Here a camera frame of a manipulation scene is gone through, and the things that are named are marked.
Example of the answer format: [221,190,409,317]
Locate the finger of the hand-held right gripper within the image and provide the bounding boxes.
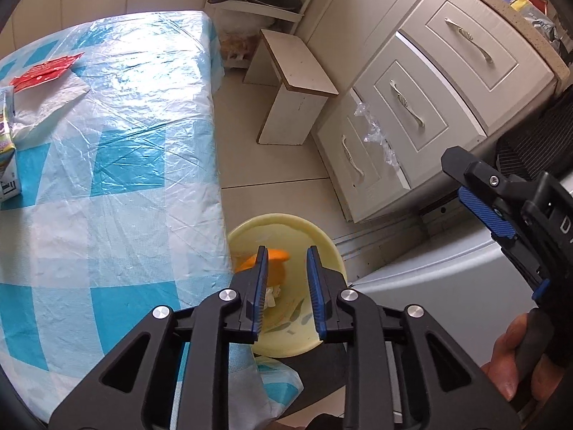
[457,187,538,278]
[441,146,529,209]

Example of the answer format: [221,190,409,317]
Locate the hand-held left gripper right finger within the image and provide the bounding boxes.
[305,245,523,430]

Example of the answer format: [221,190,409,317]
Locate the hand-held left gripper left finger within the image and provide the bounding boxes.
[47,245,270,430]

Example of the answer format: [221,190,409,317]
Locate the orange peel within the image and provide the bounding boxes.
[233,247,292,296]

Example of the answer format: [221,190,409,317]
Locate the yellow plastic basin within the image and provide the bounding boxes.
[227,214,347,359]

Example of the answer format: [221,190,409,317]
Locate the white plastic bag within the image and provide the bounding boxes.
[11,81,88,142]

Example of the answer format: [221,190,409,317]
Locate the yellow drink carton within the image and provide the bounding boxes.
[0,86,21,203]

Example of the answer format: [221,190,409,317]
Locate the red packet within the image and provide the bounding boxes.
[10,52,86,92]

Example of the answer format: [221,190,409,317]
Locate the person's right hand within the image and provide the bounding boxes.
[481,311,565,403]

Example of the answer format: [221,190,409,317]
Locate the dark striped apron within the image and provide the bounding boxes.
[497,99,573,180]

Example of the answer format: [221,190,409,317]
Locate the white drawer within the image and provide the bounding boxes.
[312,90,413,224]
[351,33,488,189]
[398,0,558,137]

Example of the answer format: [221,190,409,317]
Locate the white refrigerator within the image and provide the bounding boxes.
[347,201,538,370]

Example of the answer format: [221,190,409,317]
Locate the clear plastic bag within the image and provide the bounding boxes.
[353,101,399,168]

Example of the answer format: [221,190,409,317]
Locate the grey yellow food bag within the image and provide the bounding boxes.
[510,0,560,41]

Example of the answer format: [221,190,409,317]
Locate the blue checkered plastic tablecloth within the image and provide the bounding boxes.
[0,9,303,417]

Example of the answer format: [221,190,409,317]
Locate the white kitchen base cabinets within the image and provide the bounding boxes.
[9,0,569,225]

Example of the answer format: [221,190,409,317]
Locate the white wooden stool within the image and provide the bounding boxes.
[243,29,340,146]

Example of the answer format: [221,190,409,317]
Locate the bag of onions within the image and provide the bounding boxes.
[219,31,260,61]

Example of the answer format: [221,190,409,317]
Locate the white storage rack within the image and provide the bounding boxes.
[206,0,329,70]

